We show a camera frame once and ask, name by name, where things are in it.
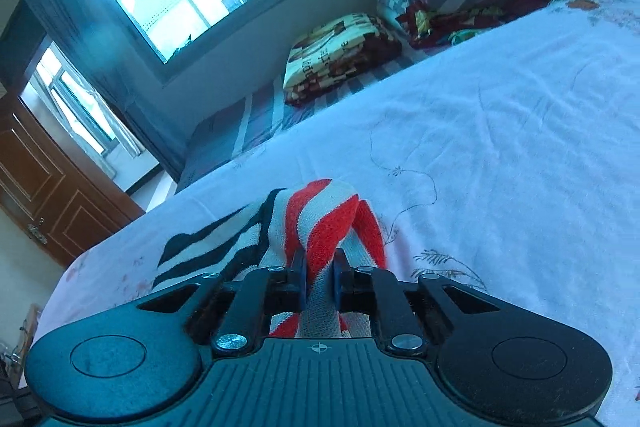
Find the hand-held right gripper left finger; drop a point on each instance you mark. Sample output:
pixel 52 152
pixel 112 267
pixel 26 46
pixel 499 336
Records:
pixel 301 281

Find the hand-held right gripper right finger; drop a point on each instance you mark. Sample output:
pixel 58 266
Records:
pixel 340 281

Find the red black white striped sock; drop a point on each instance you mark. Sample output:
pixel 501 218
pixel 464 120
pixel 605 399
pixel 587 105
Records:
pixel 325 227

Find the grey striped mattress sheet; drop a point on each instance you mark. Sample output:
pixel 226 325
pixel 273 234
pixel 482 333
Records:
pixel 250 122

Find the pink floral bedsheet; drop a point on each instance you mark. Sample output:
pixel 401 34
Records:
pixel 500 132

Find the printed brown cream pillow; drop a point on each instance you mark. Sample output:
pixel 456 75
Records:
pixel 340 57

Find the light grey curtain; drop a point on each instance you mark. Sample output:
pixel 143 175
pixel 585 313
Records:
pixel 100 122

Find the brown wooden door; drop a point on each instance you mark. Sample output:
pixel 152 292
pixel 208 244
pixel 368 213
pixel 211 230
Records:
pixel 50 197

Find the colourful red blanket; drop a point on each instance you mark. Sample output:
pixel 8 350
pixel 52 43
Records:
pixel 450 24

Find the small window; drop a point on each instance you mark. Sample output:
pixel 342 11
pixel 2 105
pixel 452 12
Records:
pixel 70 107

